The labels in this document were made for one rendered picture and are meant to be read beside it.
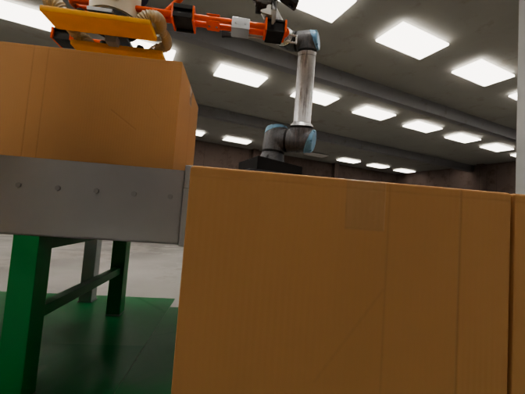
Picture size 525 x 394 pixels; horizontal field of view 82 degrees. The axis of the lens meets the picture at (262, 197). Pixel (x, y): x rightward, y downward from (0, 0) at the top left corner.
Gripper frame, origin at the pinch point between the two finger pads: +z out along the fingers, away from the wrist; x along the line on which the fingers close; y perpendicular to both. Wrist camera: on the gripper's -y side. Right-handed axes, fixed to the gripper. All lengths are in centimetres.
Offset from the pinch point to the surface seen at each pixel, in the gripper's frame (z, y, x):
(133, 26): 14, 47, 14
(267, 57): -251, -40, -479
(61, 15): 14, 70, 15
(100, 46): 13, 65, -3
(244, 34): 3.1, 10.9, 0.2
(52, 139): 55, 64, 21
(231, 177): 69, 11, 80
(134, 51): 14, 52, -4
